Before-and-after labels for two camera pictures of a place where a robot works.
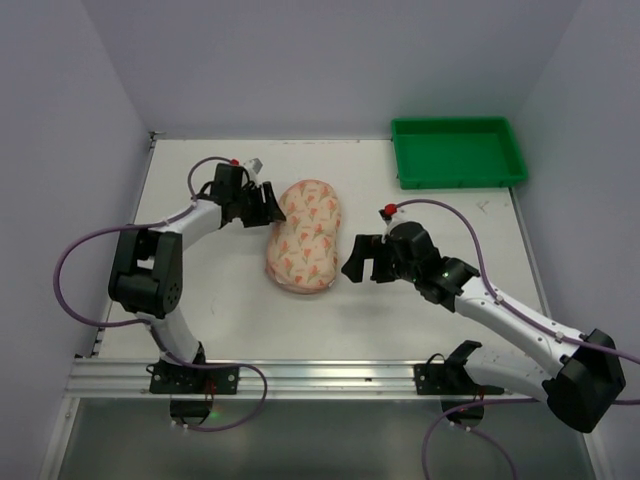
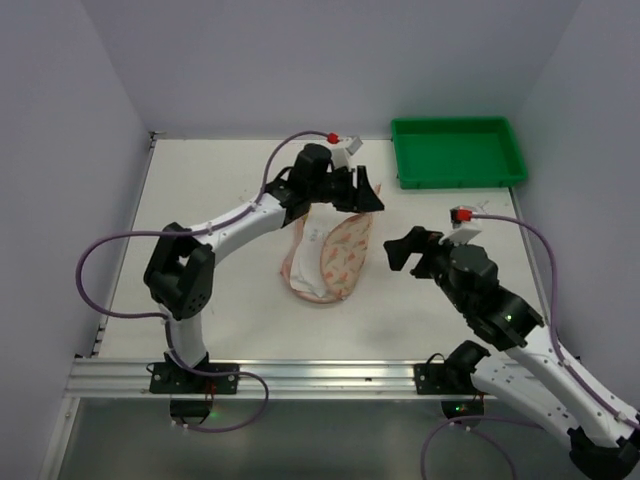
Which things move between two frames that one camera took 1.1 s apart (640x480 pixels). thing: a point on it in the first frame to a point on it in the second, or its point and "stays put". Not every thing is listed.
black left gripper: x=252 y=206 to x=355 y=187
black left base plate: x=170 y=379 stays put
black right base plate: x=452 y=378 stays put
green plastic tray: x=465 y=152 stays put
